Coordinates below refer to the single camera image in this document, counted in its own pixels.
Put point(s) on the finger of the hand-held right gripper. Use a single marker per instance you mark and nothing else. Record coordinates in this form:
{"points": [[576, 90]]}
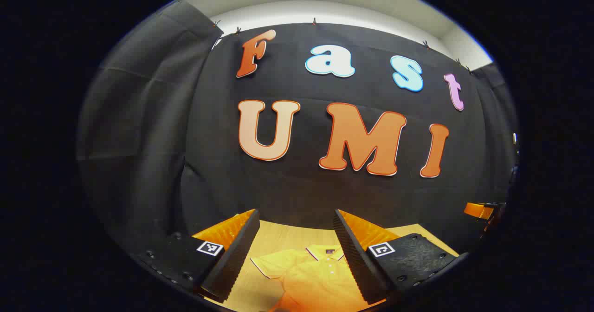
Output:
{"points": [[478, 211]]}

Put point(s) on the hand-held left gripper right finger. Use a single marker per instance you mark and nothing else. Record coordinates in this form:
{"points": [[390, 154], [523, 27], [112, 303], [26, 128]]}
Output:
{"points": [[357, 261]]}

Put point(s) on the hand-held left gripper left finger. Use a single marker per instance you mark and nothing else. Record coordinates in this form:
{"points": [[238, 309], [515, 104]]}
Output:
{"points": [[232, 261]]}

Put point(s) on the orange polo T-shirt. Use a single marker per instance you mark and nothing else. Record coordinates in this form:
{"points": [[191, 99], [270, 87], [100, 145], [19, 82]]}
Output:
{"points": [[315, 279]]}

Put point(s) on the black backdrop cloth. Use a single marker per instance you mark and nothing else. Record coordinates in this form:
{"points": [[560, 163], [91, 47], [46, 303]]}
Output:
{"points": [[301, 191]]}

